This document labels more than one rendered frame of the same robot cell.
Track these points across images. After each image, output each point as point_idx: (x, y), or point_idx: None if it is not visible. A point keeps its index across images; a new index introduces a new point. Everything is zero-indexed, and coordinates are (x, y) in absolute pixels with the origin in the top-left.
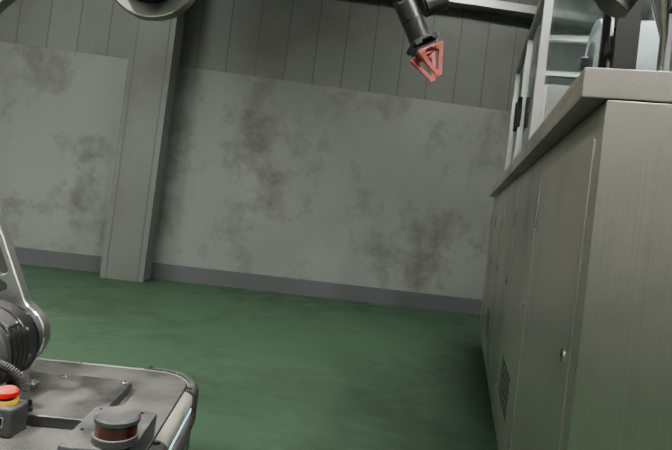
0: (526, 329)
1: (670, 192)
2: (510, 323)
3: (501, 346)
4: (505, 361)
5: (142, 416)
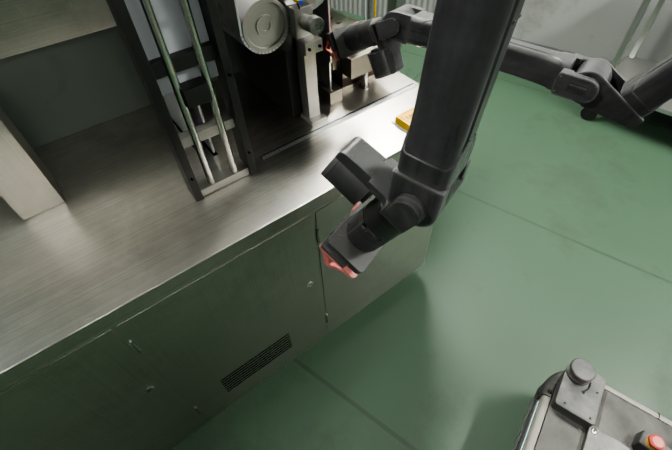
0: (333, 275)
1: None
2: (243, 344)
3: (196, 395)
4: (246, 361)
5: (564, 398)
